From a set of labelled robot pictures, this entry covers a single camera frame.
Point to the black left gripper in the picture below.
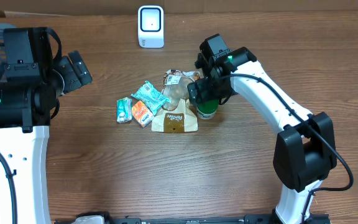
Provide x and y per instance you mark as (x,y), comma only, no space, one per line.
(66,65)

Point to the green lid white jar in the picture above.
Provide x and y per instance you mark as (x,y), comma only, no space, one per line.
(208,109)

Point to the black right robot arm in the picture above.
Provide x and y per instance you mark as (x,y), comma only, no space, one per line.
(305,147)

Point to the green blue tissue packet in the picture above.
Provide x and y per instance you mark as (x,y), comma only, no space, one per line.
(124,110)

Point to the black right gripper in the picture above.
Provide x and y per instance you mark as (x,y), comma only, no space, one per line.
(202,86)

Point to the orange tissue packet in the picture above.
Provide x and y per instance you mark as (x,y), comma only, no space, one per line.
(142,114)

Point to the teal wet wipes pack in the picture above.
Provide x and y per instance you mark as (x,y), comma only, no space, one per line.
(151,97)

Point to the brown bread snack bag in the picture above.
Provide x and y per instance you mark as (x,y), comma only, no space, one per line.
(176,116)

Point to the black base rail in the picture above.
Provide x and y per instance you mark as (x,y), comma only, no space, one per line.
(104,217)

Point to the white barcode scanner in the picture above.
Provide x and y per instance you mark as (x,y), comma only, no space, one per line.
(151,26)

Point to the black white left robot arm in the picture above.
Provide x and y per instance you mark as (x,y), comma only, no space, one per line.
(32,79)

